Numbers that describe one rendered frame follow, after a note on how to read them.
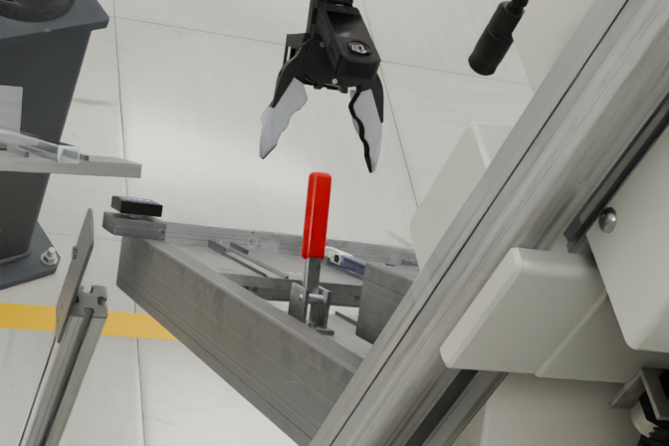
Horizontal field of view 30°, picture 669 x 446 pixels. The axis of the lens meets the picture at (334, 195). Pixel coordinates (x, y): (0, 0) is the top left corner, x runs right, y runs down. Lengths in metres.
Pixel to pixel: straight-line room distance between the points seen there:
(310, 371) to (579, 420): 0.19
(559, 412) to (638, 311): 0.18
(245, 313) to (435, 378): 0.36
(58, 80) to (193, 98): 0.73
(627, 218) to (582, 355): 0.09
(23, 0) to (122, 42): 0.90
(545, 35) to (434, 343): 0.13
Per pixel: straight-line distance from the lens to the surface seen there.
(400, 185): 2.56
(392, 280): 0.74
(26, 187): 2.00
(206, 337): 0.95
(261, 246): 1.31
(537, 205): 0.44
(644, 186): 0.43
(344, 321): 0.92
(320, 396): 0.72
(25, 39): 1.72
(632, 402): 0.55
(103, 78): 2.51
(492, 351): 0.49
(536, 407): 0.60
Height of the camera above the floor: 1.67
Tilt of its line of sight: 43 degrees down
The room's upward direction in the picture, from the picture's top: 28 degrees clockwise
